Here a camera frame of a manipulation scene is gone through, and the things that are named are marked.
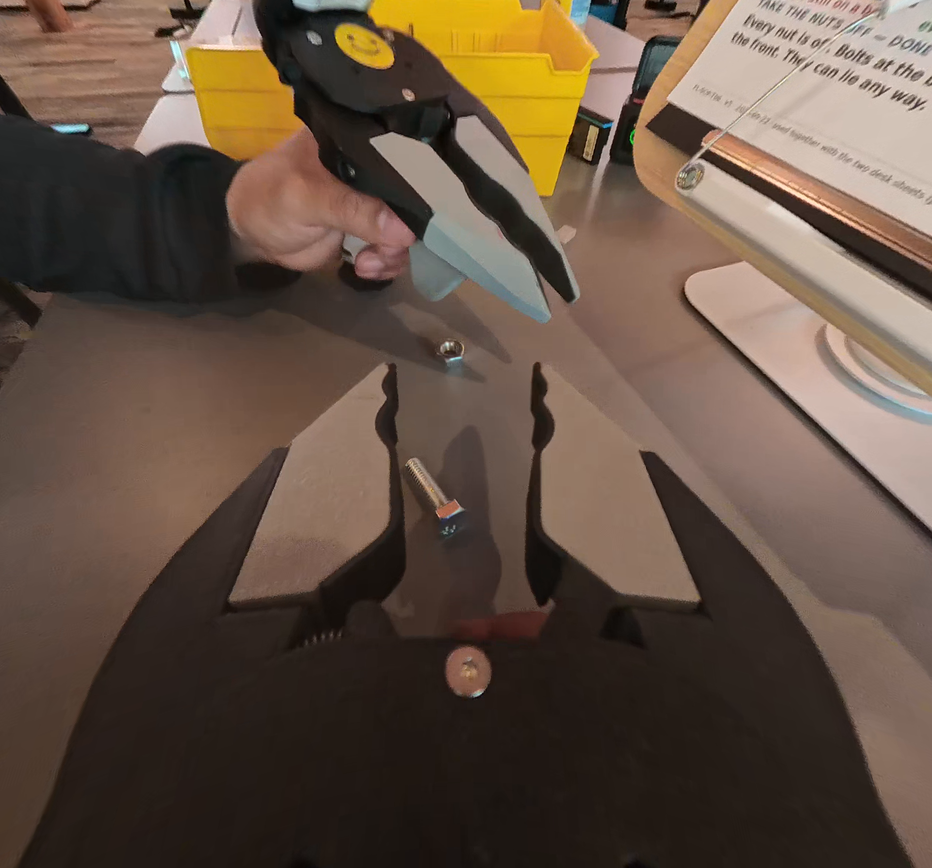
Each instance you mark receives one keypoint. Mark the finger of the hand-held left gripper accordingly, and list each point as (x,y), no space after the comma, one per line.
(451,227)
(510,169)

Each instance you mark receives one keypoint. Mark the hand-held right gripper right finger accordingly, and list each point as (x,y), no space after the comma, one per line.
(604,519)

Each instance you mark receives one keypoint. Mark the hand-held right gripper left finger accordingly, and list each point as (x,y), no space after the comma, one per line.
(320,511)

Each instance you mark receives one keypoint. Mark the yellow plastic bin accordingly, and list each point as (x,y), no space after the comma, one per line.
(553,104)

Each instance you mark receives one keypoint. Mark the steel hex bolt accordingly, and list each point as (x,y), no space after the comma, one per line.
(429,489)

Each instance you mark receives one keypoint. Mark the steel hex nut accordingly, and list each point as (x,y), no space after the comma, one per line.
(444,357)

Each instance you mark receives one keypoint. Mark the person's left hand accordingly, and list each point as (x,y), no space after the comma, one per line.
(291,206)

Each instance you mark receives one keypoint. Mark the small black battery pack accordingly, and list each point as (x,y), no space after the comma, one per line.
(588,136)

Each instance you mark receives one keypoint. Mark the instruction sheet on stand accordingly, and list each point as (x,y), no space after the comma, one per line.
(699,24)

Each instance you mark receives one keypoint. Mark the teal lit floor device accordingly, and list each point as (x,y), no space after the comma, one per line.
(73,129)

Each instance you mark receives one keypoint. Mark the printed instruction sheet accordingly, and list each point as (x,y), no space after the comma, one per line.
(837,67)

